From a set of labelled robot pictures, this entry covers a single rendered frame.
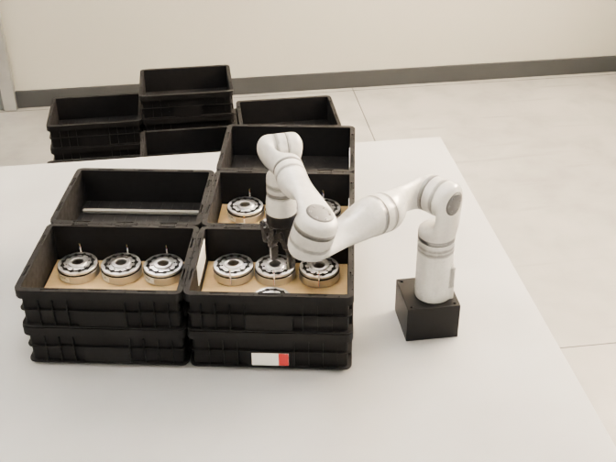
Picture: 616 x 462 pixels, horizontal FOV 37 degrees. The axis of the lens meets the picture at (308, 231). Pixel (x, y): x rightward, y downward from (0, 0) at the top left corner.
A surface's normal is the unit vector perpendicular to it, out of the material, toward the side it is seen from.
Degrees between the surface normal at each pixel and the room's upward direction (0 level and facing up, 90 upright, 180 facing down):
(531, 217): 0
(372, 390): 0
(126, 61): 90
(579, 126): 0
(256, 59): 90
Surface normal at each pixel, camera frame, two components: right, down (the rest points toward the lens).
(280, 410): 0.00, -0.84
